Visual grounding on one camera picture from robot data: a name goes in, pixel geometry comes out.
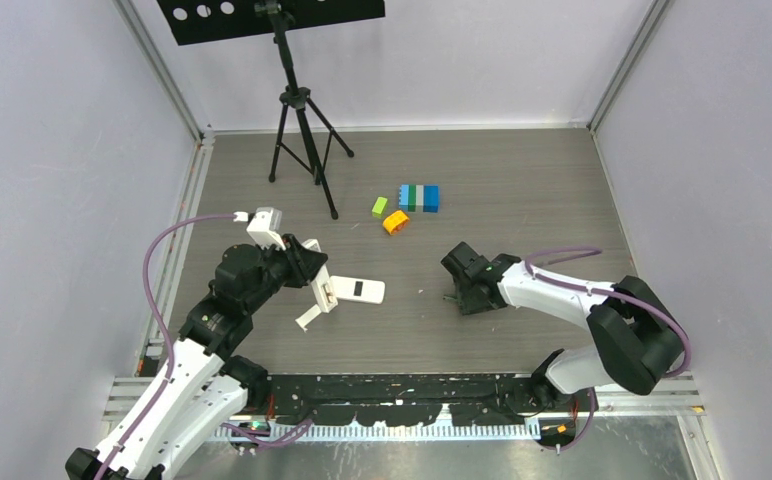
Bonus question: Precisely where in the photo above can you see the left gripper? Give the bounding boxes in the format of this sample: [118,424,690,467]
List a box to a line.
[244,233,325,314]

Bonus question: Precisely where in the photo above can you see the long white battery cover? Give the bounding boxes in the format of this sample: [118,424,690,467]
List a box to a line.
[295,304,323,332]

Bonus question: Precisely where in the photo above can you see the white remote with red keypad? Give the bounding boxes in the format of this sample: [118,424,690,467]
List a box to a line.
[330,275,386,305]

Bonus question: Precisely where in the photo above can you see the white air conditioner remote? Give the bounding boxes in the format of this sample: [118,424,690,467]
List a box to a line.
[311,265,338,313]

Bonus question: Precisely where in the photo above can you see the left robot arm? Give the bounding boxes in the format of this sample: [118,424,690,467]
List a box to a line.
[65,234,329,479]

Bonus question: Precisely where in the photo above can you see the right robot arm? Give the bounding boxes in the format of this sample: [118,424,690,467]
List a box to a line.
[441,242,691,411]

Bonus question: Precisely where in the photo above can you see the orange toy brick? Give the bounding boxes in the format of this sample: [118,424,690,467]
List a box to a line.
[382,210,410,235]

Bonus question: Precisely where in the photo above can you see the blue green toy block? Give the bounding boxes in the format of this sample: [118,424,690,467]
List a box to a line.
[398,184,440,213]

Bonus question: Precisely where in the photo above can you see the green toy brick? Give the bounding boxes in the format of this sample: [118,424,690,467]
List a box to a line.
[371,196,389,218]

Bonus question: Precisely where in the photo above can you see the black tripod stand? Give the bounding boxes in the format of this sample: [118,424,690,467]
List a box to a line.
[254,1,355,220]

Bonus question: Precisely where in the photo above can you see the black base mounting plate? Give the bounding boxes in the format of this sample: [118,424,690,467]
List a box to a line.
[203,372,601,429]

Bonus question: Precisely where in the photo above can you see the black perforated plate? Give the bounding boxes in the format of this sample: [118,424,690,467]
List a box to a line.
[157,0,385,46]

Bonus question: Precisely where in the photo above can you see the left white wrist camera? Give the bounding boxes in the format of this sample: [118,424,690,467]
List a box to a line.
[233,207,286,251]

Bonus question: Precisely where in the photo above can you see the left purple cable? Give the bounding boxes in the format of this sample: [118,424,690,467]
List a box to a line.
[91,211,320,480]

